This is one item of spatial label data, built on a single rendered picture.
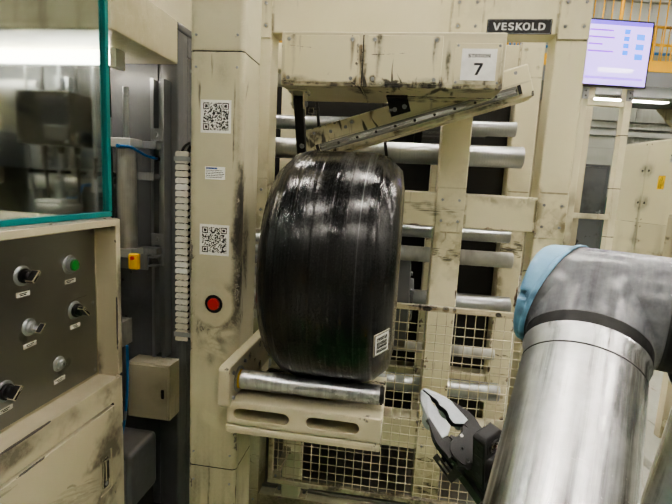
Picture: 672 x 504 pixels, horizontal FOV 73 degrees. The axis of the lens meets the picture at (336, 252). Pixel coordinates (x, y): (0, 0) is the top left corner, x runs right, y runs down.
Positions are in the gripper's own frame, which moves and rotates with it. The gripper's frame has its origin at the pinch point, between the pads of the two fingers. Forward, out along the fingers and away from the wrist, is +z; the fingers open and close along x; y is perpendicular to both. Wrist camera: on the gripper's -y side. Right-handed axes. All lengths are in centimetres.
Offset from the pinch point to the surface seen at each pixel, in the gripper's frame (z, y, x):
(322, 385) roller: 17.3, 19.6, -10.1
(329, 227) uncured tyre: 33.2, -14.5, -2.3
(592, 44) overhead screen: 178, 81, 369
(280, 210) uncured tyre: 42.4, -13.3, -8.0
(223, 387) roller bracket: 28.9, 21.6, -29.1
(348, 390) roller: 13.1, 18.6, -5.9
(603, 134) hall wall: 330, 457, 963
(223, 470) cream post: 21, 51, -35
